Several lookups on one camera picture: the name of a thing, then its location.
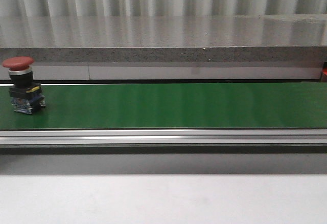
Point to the grey speckled stone counter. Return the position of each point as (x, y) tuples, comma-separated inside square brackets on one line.
[(91, 48)]

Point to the red mushroom push button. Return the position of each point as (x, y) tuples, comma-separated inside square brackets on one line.
[(26, 94)]

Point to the green conveyor belt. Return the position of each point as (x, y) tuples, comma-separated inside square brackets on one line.
[(174, 105)]

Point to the aluminium conveyor frame rail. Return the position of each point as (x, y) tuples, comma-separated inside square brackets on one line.
[(161, 137)]

